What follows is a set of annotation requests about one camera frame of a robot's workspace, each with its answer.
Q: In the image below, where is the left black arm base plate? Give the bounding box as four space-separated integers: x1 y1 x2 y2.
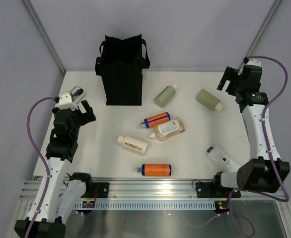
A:
81 182 109 199

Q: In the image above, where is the right aluminium frame post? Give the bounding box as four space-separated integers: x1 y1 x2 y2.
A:
239 0 285 70

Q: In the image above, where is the clear amber soap bottle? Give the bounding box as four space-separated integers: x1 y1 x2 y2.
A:
148 117 185 141

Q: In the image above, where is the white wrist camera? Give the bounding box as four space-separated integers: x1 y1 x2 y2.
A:
238 57 261 75
56 86 84 111

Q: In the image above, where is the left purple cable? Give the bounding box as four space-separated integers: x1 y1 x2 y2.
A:
24 97 91 238

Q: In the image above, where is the purple cable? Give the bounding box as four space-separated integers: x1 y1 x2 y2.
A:
185 56 291 237
24 97 91 238

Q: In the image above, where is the orange blue pump bottle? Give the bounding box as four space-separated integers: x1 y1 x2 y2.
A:
138 112 171 128
133 164 172 177

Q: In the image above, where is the black canvas bag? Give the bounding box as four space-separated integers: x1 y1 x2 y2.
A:
95 34 150 106

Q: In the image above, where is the white translucent bottle grey cap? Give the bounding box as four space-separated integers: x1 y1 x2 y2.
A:
207 146 241 173

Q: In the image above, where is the aluminium frame post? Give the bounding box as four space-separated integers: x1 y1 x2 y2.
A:
21 0 66 76
239 0 285 70

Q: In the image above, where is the left aluminium frame post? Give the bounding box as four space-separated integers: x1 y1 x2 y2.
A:
21 0 66 76

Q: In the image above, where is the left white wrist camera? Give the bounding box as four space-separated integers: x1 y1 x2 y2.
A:
56 86 84 111

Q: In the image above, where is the aluminium front rail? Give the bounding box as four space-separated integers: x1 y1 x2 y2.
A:
18 176 289 202

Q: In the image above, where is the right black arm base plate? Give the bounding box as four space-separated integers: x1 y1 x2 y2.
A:
195 181 233 198

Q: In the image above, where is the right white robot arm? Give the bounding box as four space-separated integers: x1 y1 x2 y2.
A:
212 59 291 197

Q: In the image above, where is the white slotted cable duct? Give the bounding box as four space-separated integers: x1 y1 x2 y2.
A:
75 200 216 211

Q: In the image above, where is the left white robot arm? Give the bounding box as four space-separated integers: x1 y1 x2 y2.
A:
14 98 96 238

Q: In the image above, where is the green bottle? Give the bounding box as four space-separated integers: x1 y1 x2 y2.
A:
154 84 178 108
196 89 224 112

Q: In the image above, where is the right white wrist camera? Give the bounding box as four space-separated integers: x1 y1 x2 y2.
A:
238 57 261 75

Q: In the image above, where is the cream Murrayle bottle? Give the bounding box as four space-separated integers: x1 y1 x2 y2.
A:
117 135 149 155

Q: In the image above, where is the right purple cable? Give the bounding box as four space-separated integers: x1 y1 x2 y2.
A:
185 56 291 237

